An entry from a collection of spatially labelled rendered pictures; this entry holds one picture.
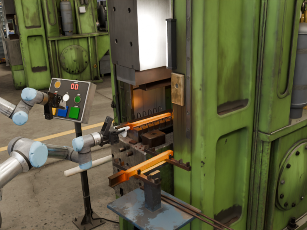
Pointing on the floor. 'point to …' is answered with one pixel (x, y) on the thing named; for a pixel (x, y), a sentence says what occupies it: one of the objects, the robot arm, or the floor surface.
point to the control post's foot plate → (92, 224)
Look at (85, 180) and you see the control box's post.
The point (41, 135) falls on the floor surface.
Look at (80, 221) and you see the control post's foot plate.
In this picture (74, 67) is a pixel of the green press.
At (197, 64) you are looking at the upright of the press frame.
